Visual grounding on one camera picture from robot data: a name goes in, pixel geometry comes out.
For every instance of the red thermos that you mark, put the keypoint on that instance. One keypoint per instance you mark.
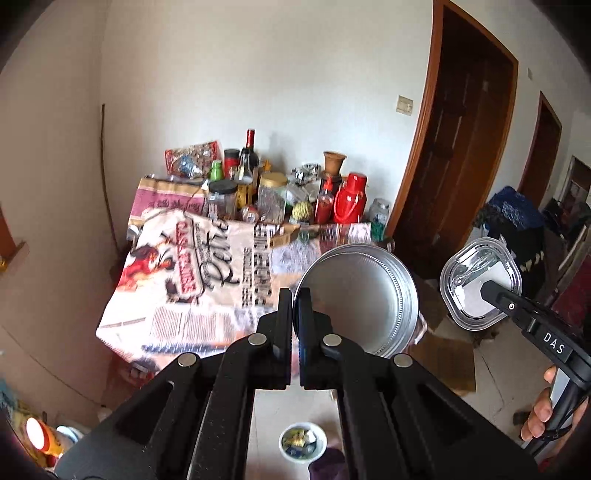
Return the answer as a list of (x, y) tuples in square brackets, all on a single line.
[(350, 201)]

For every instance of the person's right hand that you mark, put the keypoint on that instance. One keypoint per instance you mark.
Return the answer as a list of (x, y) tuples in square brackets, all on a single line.
[(535, 415)]

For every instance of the white round trash bin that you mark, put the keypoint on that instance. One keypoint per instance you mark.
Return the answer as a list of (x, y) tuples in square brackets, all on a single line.
[(318, 436)]

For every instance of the silver round metal tin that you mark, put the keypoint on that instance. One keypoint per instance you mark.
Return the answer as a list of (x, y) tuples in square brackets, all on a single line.
[(360, 290)]

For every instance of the green bottle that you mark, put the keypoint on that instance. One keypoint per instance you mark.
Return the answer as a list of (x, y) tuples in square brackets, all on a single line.
[(216, 171)]

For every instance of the small jar with red content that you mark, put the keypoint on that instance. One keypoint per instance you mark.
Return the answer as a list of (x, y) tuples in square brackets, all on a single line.
[(250, 215)]

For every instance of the dark jar with red label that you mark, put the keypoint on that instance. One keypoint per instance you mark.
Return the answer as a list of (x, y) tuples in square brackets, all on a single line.
[(231, 164)]

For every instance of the brown clay pot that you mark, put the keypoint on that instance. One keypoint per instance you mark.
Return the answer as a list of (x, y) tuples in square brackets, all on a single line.
[(334, 162)]

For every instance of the clear jar with black lid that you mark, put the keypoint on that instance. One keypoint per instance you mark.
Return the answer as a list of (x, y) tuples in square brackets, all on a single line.
[(221, 201)]

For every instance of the clear jar with yellow lid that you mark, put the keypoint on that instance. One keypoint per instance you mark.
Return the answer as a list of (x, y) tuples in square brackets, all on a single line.
[(272, 198)]

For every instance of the narrow brown wooden door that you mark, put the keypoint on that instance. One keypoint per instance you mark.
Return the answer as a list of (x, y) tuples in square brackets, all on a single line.
[(540, 152)]

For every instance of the blue patterned cloth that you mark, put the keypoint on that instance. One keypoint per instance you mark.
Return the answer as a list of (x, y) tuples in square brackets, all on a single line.
[(515, 207)]

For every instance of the yellow green round fruit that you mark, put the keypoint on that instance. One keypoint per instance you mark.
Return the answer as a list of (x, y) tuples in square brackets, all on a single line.
[(303, 212)]

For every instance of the crumpled silver foil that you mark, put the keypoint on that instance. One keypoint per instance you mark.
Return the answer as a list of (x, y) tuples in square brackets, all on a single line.
[(305, 173)]

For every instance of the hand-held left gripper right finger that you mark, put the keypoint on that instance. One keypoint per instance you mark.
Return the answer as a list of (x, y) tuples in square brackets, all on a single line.
[(307, 332)]

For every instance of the beige light switch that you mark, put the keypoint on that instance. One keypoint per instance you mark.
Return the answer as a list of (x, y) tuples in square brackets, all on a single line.
[(404, 105)]

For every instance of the red sauce bottle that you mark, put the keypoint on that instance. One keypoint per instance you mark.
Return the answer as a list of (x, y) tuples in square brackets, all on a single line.
[(324, 205)]

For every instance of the clear glass jar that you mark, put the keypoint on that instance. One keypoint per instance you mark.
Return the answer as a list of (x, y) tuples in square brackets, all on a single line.
[(378, 212)]

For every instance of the red snack bag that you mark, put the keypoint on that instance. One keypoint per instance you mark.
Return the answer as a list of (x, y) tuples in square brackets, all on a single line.
[(191, 159)]

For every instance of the flat brown cardboard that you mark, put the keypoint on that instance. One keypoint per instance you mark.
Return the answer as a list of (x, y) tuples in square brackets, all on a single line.
[(448, 360)]

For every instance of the clear plastic container lid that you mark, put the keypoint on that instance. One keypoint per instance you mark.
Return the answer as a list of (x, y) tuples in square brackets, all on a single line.
[(466, 277)]

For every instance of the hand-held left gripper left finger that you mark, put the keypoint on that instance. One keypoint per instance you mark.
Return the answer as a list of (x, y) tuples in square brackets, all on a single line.
[(281, 327)]

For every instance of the printed table cloth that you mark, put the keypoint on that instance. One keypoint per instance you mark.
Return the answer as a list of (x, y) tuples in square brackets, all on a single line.
[(184, 277)]

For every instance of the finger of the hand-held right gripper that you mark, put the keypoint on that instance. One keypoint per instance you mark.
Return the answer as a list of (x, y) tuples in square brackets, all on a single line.
[(505, 302)]

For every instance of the thin wooden stick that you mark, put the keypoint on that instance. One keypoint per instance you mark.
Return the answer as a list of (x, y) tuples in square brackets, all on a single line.
[(105, 161)]

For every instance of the dark wine bottle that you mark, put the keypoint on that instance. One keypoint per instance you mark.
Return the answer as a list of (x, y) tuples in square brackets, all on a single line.
[(250, 150)]

